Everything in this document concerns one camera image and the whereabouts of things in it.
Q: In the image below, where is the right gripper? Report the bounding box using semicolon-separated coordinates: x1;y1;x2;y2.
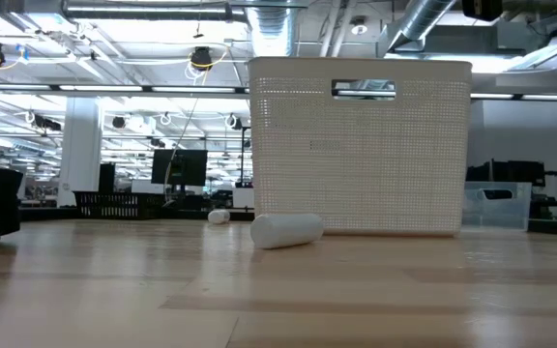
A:
460;0;505;23

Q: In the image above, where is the black plastic crate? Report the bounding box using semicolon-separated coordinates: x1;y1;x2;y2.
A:
73;189;167;220

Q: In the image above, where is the long ceiling light strip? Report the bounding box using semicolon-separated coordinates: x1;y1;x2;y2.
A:
0;82;557;102

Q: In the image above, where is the dark background monitor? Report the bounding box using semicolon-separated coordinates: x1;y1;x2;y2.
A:
151;148;209;194

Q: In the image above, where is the black aluminium table frame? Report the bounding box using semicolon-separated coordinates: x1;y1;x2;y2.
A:
16;206;557;238

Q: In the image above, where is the white square pillar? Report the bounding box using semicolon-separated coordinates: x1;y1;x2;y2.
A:
56;96;103;208

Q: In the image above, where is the black upright box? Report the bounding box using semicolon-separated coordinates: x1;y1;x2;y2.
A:
98;162;117;193

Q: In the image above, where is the silver spiral air duct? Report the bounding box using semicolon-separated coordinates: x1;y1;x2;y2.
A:
247;0;300;58

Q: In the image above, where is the round ceiling detector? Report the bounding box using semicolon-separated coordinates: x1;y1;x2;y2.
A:
349;16;369;36

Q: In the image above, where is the clear plastic bin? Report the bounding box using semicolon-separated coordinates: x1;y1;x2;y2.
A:
461;181;534;231

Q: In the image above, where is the white gauze roll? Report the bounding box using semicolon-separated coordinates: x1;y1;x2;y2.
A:
207;208;232;225
249;213;325;250

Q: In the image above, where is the slanted silver air duct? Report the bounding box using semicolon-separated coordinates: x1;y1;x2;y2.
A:
387;0;458;53

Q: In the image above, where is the white background cabinet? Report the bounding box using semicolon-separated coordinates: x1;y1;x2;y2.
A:
232;187;255;210

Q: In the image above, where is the white perforated plastic basket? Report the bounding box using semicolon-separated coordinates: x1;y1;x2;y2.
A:
248;56;474;238

